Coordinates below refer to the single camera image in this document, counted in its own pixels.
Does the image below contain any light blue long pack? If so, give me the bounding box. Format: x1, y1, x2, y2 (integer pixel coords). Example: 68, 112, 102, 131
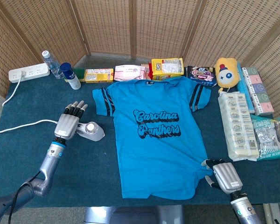
237, 62, 256, 114

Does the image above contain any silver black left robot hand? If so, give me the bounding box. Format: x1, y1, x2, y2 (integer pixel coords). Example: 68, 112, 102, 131
54, 100, 88, 140

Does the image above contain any white green floor object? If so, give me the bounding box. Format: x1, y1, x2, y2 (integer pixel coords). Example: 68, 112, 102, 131
262, 202, 280, 224

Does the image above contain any cream white tissue pack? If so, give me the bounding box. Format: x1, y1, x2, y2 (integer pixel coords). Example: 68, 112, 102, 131
218, 91, 260, 162

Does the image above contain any pink wet wipes pack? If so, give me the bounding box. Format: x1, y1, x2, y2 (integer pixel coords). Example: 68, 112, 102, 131
113, 64, 147, 82

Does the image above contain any yellow plush toy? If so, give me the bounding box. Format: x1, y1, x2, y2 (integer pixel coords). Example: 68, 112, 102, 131
214, 57, 239, 94

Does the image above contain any yellow rectangular box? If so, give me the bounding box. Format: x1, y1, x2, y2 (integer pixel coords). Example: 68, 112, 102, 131
84, 68, 114, 84

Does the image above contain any dark teal table cloth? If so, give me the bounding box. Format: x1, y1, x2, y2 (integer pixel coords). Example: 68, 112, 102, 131
0, 73, 280, 209

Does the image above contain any white power strip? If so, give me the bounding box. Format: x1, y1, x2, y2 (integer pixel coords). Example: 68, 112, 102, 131
8, 62, 50, 84

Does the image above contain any green yellow sponge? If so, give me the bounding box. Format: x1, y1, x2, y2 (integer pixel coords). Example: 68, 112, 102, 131
64, 68, 86, 83

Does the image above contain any blue Carolina Panthers t-shirt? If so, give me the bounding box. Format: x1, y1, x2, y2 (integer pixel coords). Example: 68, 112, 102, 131
92, 76, 212, 199

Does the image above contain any wicker folding screen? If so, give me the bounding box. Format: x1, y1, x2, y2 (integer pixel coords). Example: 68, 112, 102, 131
0, 0, 280, 119

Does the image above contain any yellow snack pack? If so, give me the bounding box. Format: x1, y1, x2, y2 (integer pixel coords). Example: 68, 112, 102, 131
151, 57, 185, 79

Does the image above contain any multicolour pocket tissue pack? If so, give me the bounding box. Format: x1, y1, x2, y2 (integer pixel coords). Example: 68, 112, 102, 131
241, 66, 275, 117

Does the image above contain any white bottle with blue cap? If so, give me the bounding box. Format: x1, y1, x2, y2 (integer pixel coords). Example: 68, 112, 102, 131
60, 62, 82, 91

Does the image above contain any clear plastic water bottle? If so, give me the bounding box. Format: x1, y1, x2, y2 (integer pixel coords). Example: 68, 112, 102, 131
42, 50, 65, 79

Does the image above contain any grey robot torso base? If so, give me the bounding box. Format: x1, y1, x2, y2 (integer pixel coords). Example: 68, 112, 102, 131
84, 205, 185, 224

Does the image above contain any dark sanitary pad pack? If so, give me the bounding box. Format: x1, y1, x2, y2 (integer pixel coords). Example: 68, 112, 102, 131
186, 65, 217, 87

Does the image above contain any white cable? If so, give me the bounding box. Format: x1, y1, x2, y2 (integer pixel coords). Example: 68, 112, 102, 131
0, 70, 59, 143

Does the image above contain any white handheld garment steamer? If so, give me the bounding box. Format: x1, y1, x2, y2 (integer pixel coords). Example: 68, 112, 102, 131
76, 121, 105, 142

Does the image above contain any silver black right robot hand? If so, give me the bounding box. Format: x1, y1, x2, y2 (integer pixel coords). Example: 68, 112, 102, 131
201, 158, 244, 195

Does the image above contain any teal bag of silver sachets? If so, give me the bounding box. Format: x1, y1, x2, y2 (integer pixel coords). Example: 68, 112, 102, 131
250, 114, 280, 161

